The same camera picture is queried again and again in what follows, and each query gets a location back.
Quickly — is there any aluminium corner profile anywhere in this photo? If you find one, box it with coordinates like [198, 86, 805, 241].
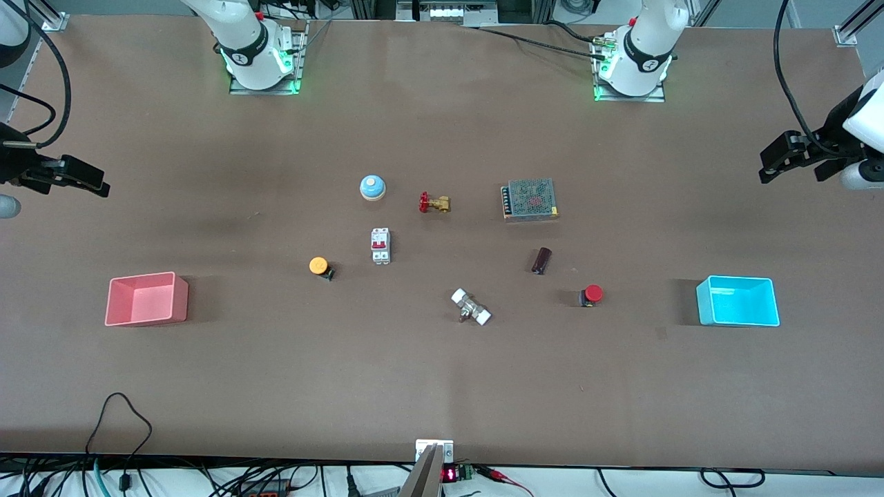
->
[26, 0, 70, 32]
[834, 0, 884, 47]

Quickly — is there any cyan plastic box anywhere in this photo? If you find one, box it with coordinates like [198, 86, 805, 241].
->
[695, 275, 780, 327]

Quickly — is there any pink plastic box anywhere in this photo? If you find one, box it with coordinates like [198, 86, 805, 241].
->
[104, 271, 189, 327]

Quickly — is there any metal mesh power supply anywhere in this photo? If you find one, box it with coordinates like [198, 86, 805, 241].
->
[501, 178, 559, 222]

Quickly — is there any white capped pipe fitting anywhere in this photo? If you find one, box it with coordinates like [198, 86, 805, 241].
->
[450, 288, 492, 327]

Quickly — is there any white device behind table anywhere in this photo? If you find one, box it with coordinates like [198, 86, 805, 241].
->
[397, 0, 498, 27]

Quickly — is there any orange black connector box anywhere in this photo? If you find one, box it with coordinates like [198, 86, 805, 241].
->
[238, 476, 292, 497]

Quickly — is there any red alligator clip lead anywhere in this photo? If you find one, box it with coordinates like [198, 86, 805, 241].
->
[480, 467, 536, 497]

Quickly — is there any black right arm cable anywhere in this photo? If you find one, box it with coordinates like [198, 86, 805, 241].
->
[0, 0, 73, 150]

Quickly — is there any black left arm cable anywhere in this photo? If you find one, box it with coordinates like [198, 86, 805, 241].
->
[773, 0, 840, 151]

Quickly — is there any aluminium side rail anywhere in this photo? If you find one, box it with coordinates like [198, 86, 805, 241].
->
[0, 35, 44, 126]

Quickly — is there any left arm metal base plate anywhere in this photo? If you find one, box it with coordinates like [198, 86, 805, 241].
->
[592, 35, 667, 104]

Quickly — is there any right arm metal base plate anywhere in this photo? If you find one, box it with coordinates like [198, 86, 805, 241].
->
[229, 21, 306, 96]

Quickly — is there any black cable to arm base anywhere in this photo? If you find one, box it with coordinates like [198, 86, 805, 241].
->
[461, 24, 612, 59]

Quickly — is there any thin black looped cable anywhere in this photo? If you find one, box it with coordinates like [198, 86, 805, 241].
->
[84, 392, 154, 492]

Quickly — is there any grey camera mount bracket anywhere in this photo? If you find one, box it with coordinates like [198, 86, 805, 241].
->
[399, 439, 455, 497]

